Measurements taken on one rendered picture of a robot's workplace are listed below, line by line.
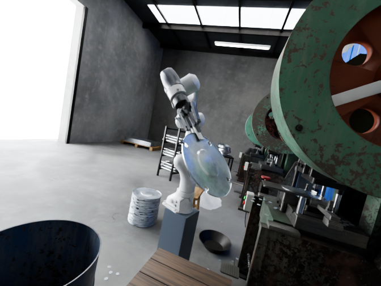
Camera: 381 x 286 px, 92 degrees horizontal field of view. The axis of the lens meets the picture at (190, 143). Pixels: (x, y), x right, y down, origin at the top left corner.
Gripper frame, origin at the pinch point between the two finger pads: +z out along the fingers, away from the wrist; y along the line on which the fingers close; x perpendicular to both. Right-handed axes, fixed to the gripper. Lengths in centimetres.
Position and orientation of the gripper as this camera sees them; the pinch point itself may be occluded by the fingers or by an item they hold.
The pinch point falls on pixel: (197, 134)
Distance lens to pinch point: 81.2
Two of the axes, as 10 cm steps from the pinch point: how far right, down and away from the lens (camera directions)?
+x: 6.2, 0.2, 7.9
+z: 4.0, 8.5, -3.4
